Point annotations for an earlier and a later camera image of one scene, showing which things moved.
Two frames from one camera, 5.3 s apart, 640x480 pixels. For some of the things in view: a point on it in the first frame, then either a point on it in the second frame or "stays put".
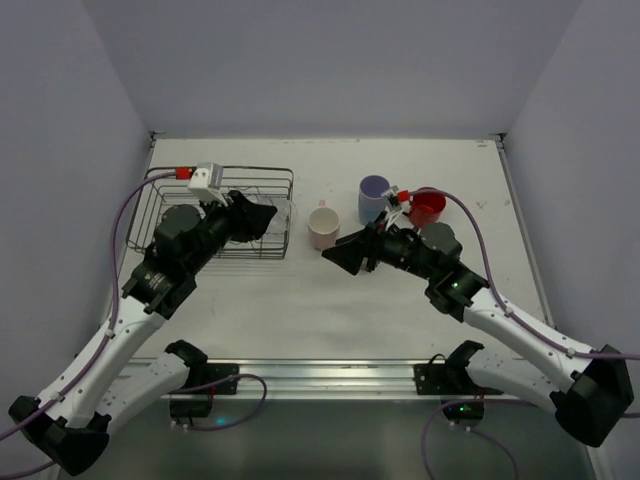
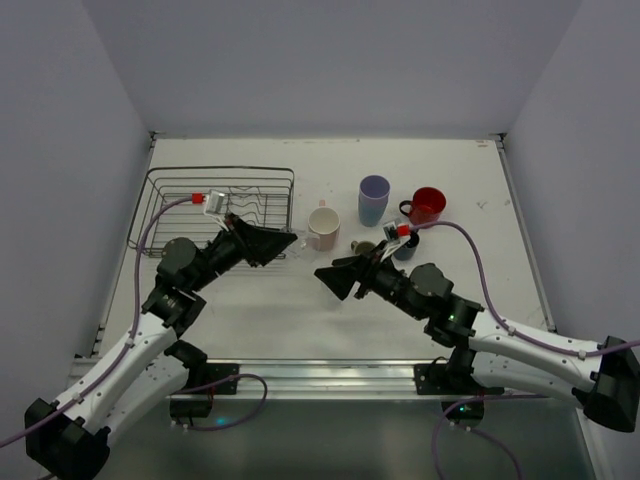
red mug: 425,208 stays put
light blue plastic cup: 370,208 stays put
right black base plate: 433,379 stays put
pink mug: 323,226 stays put
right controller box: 463,410 stays put
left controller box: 189,408 stays put
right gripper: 373,248 to 365,278
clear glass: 279,227 to 301,247
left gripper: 235,216 to 239,241
